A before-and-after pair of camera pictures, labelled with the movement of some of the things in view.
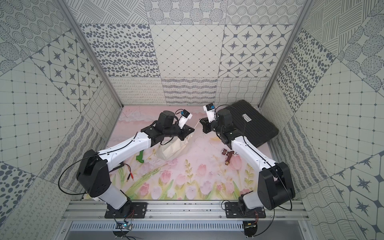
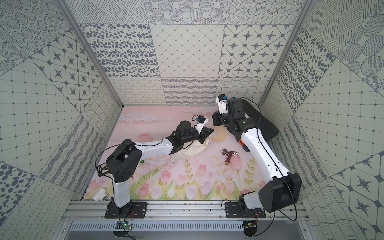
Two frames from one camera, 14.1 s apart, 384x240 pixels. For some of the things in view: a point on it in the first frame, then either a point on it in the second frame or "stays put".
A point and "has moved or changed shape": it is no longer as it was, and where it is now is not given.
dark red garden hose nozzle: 229,154 stays put
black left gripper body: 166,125 to 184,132
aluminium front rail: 274,210 stays put
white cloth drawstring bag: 170,147 has moved or changed shape
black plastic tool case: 255,124 stays put
